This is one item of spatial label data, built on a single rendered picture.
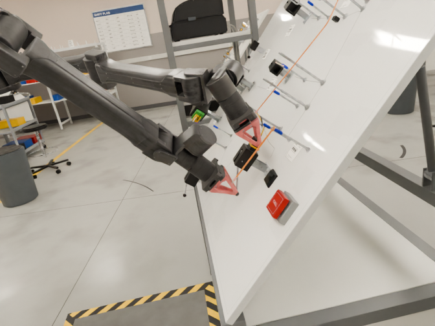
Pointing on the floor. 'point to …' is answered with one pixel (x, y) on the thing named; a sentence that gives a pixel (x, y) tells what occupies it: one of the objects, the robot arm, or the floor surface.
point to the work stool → (41, 147)
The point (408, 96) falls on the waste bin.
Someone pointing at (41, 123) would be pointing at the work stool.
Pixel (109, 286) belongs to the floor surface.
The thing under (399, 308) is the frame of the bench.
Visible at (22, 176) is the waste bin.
